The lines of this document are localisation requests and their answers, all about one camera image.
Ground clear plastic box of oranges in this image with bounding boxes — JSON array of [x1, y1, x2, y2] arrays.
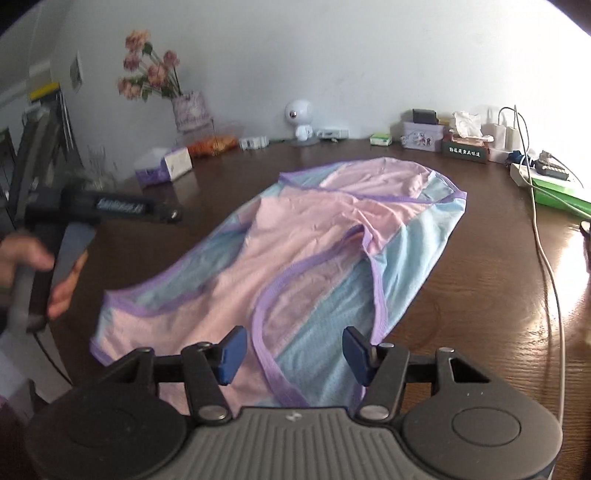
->
[[187, 122, 241, 158]]

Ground white power strip with plugs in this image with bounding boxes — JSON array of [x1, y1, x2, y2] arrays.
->
[[499, 106, 585, 188]]

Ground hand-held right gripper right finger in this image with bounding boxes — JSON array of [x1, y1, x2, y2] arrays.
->
[[342, 325, 490, 421]]

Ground dried pink rose bouquet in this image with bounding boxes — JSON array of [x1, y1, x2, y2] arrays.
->
[[117, 30, 183, 100]]

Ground crumpled white tissue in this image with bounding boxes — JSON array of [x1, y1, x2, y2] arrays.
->
[[450, 112, 483, 138]]

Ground clear glass cups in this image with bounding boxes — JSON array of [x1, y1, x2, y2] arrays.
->
[[85, 143, 122, 185]]

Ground dark green labelled box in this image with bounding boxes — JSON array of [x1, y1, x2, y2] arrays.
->
[[441, 138, 490, 164]]

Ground bright green flat box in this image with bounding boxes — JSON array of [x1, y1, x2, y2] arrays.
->
[[531, 178, 591, 215]]

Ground grey metal rack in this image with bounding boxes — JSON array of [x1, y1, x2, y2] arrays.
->
[[0, 80, 86, 232]]

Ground white charging cable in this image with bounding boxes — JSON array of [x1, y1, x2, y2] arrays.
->
[[512, 105, 567, 423]]

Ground white flat box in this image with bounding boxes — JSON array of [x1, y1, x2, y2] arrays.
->
[[510, 164, 536, 188]]

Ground pink blue purple-trimmed garment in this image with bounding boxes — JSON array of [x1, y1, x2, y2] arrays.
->
[[90, 157, 468, 409]]

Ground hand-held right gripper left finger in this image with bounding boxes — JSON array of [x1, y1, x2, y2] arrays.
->
[[104, 325, 249, 423]]

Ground black rectangular device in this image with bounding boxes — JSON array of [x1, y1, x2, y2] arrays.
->
[[538, 161, 570, 182]]

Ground purple white tissue pack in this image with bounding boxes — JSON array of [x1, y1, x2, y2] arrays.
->
[[134, 147, 194, 188]]

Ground mottled purple white vase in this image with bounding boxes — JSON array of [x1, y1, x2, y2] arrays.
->
[[172, 91, 208, 134]]

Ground person's left hand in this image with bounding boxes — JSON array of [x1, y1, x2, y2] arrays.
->
[[0, 230, 89, 321]]

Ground printed grey tin box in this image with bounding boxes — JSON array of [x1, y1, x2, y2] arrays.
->
[[399, 121, 444, 152]]

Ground white round-headed robot figure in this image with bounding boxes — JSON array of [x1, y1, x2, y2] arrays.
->
[[284, 99, 319, 147]]

